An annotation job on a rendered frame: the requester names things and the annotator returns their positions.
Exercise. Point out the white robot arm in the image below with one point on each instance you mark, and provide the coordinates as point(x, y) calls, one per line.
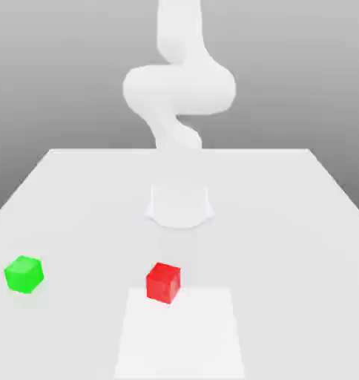
point(179, 89)

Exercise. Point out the small green cube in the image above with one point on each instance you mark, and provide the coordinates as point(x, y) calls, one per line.
point(23, 274)

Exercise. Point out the small red cube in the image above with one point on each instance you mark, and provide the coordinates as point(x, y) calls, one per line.
point(162, 283)

